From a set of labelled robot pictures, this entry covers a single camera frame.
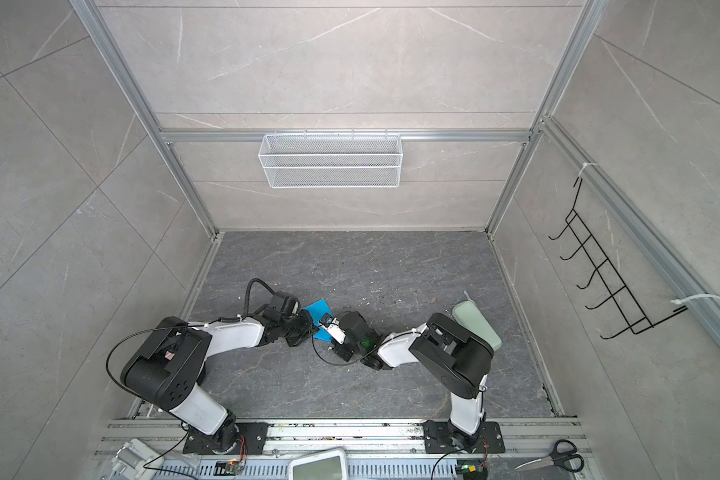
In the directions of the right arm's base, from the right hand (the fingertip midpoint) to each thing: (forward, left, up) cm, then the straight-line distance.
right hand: (335, 332), depth 92 cm
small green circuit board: (-36, -34, 0) cm, 50 cm away
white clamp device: (-33, +46, +3) cm, 56 cm away
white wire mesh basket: (+49, +1, +30) cm, 57 cm away
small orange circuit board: (-34, +25, 0) cm, 42 cm away
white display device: (-35, -1, +5) cm, 35 cm away
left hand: (+3, +4, +2) cm, 5 cm away
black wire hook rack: (+5, -66, +31) cm, 74 cm away
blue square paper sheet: (+8, +7, 0) cm, 10 cm away
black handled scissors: (-33, -58, -1) cm, 67 cm away
